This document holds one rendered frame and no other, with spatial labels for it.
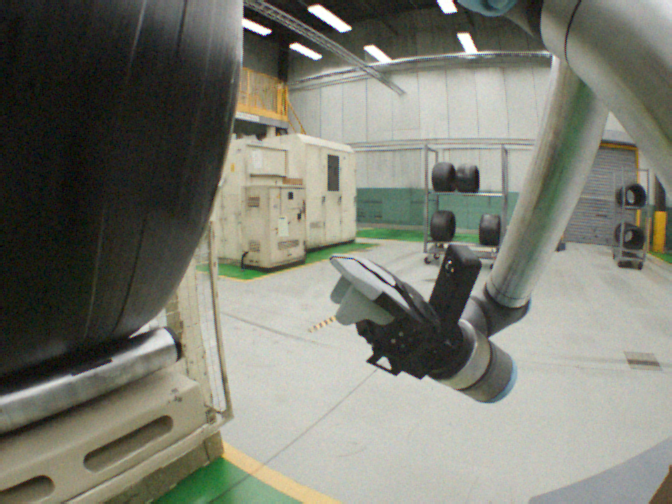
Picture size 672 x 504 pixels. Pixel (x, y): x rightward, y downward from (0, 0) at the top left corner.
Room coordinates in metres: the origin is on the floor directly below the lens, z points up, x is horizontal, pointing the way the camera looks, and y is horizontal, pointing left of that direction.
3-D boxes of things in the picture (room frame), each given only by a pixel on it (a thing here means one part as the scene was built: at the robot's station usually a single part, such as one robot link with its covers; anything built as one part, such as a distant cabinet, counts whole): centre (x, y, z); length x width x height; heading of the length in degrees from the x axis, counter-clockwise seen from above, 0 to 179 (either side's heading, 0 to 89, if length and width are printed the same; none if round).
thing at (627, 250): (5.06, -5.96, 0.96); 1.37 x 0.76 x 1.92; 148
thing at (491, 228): (5.33, -2.11, 0.96); 1.33 x 0.64 x 1.92; 56
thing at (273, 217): (5.28, 0.93, 0.62); 0.91 x 0.58 x 1.25; 148
